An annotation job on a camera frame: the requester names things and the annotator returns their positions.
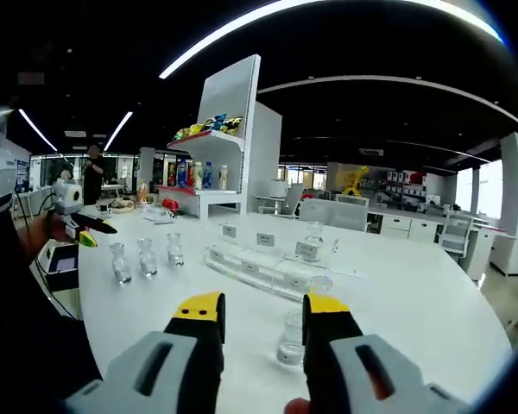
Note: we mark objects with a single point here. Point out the display rack of boxes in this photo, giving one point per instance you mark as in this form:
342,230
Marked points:
401,181

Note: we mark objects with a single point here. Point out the ceiling air vent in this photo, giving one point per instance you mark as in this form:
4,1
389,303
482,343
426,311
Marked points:
371,152

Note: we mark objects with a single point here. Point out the person's right hand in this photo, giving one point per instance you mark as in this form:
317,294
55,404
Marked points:
300,407

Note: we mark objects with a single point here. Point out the white console with screen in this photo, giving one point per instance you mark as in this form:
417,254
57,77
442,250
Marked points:
60,263

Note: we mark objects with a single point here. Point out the white display shelf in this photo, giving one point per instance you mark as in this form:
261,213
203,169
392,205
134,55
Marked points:
229,95

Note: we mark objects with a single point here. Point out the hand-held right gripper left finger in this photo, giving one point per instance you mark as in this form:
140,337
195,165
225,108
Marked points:
155,371

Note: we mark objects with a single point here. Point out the red round object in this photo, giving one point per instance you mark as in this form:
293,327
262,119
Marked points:
169,203

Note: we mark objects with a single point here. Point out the white paper sheet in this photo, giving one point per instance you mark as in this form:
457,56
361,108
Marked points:
343,271

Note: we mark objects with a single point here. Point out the white mesh panel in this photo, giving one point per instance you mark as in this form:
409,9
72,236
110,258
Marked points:
334,213

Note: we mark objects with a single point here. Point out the pile of snack packets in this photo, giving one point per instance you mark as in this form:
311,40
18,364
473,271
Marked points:
207,123

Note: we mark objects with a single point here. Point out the white drink bottle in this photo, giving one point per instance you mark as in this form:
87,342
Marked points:
224,177
197,176

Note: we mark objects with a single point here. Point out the white cabinet row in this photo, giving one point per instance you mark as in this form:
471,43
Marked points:
410,228

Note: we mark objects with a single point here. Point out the orange white bottle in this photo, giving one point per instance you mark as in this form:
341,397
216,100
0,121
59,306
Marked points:
143,190

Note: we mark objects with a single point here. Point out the blue label drink bottle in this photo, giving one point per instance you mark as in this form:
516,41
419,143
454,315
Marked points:
182,172
207,174

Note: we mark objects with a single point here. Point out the person's black clothed torso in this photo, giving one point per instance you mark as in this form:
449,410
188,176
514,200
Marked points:
26,345

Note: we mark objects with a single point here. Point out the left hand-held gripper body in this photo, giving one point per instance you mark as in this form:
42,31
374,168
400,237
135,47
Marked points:
67,196

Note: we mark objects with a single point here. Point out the grey office chair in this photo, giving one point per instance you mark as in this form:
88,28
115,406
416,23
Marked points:
291,196

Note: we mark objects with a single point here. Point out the shallow brown basket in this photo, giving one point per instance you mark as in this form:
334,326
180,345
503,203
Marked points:
121,205

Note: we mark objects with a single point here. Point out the white mesh chair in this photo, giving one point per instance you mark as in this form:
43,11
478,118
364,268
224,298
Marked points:
455,230

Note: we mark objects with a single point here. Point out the clear acrylic reagent rack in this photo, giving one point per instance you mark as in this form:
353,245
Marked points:
259,269

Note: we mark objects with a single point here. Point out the tall dark snack can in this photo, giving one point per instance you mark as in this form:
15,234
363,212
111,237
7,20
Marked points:
172,173

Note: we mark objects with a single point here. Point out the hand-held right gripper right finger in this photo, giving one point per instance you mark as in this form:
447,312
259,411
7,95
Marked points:
354,371

